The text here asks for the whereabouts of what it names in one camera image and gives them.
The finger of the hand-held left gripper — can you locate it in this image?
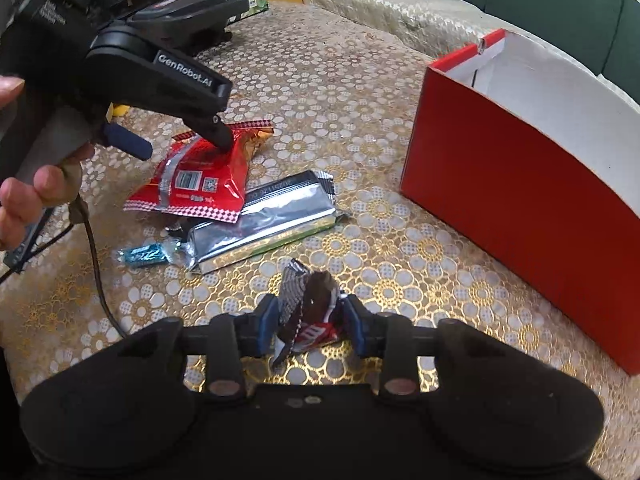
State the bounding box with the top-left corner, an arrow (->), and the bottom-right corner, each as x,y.
102,102 -> 153,161
180,110 -> 235,152

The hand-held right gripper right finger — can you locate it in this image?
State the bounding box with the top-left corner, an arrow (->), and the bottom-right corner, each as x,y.
345,295 -> 506,401

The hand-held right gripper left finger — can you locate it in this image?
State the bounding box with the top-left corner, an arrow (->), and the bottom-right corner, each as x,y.
117,296 -> 281,401

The brown red snack packet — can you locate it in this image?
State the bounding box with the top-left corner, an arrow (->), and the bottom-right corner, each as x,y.
270,259 -> 346,366

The red cardboard box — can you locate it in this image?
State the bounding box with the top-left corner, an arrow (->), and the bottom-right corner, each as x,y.
400,29 -> 640,376

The person's left hand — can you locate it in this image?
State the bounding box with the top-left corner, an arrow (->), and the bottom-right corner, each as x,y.
0,76 -> 96,251

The silver snack packet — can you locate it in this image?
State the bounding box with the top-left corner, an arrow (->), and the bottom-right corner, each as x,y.
167,170 -> 351,275

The blue candy wrapper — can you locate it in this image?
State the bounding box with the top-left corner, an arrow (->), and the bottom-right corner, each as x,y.
117,242 -> 173,266

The gold patterned tablecloth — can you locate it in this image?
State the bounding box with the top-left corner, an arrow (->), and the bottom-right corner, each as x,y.
0,0 -> 640,480

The beige patterned sofa cover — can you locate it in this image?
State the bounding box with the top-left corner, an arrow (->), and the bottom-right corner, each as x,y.
291,0 -> 640,111

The green sofa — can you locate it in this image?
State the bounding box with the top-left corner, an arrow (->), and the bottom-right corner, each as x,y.
410,0 -> 640,106

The black cable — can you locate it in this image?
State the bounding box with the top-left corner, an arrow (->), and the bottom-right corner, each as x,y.
70,195 -> 132,338

